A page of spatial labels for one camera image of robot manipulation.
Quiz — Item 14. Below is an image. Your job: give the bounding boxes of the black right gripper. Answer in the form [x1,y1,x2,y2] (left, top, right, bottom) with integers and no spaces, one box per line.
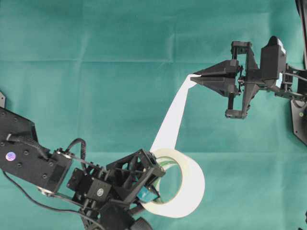
[194,41,276,119]

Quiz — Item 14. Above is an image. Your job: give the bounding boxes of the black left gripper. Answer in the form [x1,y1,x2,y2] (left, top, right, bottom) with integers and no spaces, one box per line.
[81,149,165,230]

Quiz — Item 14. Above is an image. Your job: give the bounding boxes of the white duct tape roll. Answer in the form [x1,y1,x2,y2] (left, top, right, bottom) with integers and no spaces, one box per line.
[142,74,206,219]

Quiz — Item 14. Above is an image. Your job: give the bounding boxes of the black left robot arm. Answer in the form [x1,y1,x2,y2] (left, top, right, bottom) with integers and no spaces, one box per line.
[0,108,165,230]

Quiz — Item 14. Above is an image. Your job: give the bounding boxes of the green table cloth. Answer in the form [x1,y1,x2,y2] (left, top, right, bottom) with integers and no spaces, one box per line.
[0,0,307,230]

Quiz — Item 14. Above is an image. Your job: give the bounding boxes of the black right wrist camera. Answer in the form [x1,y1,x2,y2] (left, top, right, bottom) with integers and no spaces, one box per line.
[260,36,286,91]

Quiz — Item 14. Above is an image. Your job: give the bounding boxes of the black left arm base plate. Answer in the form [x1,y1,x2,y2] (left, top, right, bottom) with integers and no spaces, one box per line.
[0,92,6,108]

